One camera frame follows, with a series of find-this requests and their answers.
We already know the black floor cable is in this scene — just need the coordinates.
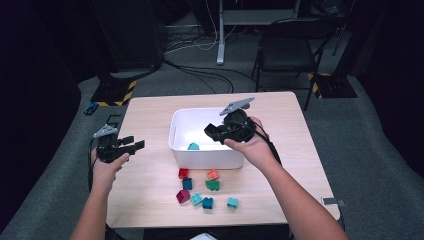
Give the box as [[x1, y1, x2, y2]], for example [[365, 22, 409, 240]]
[[162, 57, 235, 95]]

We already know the black base with yellow stripes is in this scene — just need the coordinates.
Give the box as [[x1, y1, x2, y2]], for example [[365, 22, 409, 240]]
[[90, 79, 138, 108], [307, 72, 358, 100]]

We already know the person's dark lap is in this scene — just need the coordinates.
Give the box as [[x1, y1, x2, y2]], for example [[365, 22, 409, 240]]
[[143, 225, 291, 240]]

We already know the grey tape strip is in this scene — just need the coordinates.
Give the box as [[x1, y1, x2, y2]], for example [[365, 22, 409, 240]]
[[320, 197, 347, 206]]

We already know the white desk frame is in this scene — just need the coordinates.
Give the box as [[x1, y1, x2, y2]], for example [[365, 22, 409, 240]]
[[216, 0, 301, 66]]

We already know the person's right hand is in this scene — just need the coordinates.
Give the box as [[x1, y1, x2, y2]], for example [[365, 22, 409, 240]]
[[223, 115, 285, 173]]

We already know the green toy block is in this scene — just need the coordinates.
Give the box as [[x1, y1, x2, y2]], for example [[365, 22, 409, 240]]
[[205, 179, 221, 192]]

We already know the magenta toy block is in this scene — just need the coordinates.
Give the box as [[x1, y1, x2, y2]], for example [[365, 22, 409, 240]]
[[175, 188, 192, 205]]

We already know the white paper sheet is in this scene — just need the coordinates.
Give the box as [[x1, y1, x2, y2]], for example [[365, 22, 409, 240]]
[[188, 232, 219, 240]]

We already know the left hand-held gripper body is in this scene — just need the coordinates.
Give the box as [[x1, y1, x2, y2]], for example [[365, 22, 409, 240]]
[[92, 123, 135, 165]]

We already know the person's left hand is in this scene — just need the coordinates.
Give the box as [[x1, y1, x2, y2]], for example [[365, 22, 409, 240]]
[[90, 147, 131, 195]]

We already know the white floor cable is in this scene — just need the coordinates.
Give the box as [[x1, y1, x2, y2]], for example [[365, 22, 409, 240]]
[[164, 0, 236, 53]]

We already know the white plastic bin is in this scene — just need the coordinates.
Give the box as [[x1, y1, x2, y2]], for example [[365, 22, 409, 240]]
[[168, 107, 249, 170]]

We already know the black folding chair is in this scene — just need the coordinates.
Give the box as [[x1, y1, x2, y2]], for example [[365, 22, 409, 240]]
[[251, 17, 338, 111]]

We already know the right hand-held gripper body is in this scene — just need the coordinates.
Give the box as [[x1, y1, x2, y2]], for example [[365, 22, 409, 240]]
[[216, 96, 258, 145]]

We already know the black equipment cabinet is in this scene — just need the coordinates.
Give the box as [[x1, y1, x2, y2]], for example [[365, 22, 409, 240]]
[[89, 0, 165, 73]]

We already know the small blue floor object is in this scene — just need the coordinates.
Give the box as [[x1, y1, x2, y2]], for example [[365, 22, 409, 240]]
[[83, 102, 100, 116]]

